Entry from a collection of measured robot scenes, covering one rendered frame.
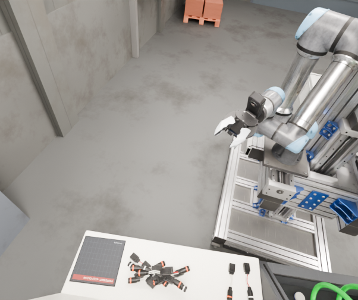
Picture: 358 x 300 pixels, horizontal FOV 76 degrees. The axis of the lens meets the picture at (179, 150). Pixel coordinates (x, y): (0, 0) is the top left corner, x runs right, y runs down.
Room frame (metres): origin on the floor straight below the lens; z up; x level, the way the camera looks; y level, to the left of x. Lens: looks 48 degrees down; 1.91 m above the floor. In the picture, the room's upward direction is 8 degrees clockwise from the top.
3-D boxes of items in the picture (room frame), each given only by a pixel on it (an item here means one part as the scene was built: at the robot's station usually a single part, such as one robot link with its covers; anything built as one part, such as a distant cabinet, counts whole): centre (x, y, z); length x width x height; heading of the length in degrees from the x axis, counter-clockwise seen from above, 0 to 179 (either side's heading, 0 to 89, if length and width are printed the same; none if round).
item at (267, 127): (0.71, -0.32, 1.33); 0.11 x 0.08 x 0.11; 54
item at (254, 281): (0.22, -0.02, 0.96); 0.70 x 0.22 x 0.03; 89
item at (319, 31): (0.93, -0.46, 1.41); 0.15 x 0.12 x 0.55; 54
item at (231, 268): (0.22, -0.25, 0.99); 0.12 x 0.02 x 0.02; 172
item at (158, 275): (0.22, 0.01, 1.01); 0.23 x 0.11 x 0.06; 89
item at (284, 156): (0.85, -0.57, 1.09); 0.15 x 0.15 x 0.10
